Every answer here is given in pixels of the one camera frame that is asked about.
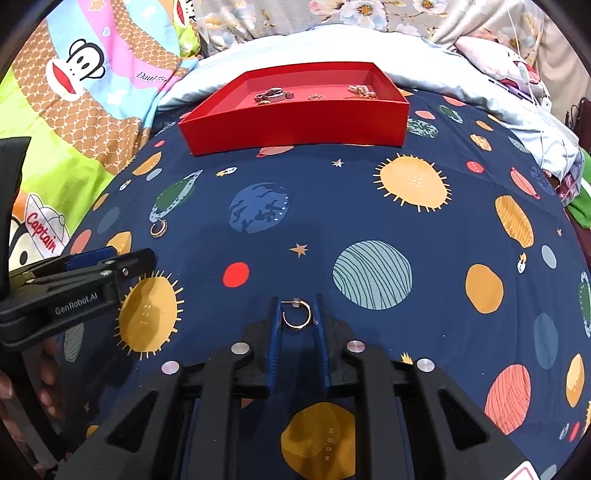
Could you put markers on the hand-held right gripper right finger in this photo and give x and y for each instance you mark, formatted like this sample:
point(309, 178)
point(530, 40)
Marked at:
point(321, 341)

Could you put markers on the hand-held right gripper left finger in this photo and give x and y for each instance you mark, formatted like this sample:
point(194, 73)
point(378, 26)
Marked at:
point(274, 341)

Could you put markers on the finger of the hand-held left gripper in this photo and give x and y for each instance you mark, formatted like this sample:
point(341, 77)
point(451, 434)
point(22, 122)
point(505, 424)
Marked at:
point(134, 264)
point(87, 259)

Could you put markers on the gold hoop earring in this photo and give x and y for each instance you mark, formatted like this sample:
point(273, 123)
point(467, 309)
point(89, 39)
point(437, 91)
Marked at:
point(295, 327)

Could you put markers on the red cardboard box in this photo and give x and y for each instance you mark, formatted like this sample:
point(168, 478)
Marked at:
point(295, 129)

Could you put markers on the silver wristwatch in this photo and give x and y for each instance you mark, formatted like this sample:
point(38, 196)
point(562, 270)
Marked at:
point(272, 95)

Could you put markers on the gold wristwatch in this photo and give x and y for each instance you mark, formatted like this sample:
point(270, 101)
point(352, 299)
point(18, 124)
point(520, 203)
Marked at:
point(362, 91)

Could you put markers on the person's left hand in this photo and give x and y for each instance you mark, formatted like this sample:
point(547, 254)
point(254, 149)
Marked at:
point(51, 374)

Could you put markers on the colourful monkey print sheet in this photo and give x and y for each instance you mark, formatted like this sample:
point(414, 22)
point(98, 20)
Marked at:
point(115, 55)

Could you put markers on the grey floral cloth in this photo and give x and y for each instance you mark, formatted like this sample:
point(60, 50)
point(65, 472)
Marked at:
point(258, 14)

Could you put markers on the green garment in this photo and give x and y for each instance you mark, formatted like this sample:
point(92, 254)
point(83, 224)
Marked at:
point(582, 203)

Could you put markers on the purple phone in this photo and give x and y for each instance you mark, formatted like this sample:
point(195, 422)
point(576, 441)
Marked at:
point(512, 88)

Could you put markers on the pink cartoon pillow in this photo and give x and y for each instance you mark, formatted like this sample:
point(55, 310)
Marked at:
point(485, 53)

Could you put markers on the beige curtain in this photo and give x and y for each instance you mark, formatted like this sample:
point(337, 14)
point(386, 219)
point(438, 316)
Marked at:
point(554, 60)

